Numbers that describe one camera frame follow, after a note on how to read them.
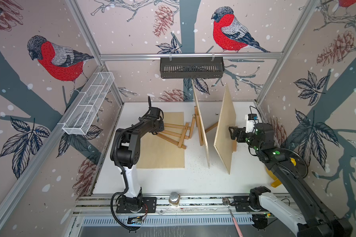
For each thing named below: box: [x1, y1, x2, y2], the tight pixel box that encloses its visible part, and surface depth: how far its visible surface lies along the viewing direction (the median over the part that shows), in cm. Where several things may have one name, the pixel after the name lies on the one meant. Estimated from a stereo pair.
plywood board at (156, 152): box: [135, 112, 185, 169], surface depth 94 cm
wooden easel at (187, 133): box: [156, 115, 196, 150], surface depth 100 cm
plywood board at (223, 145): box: [213, 83, 237, 175], surface depth 79 cm
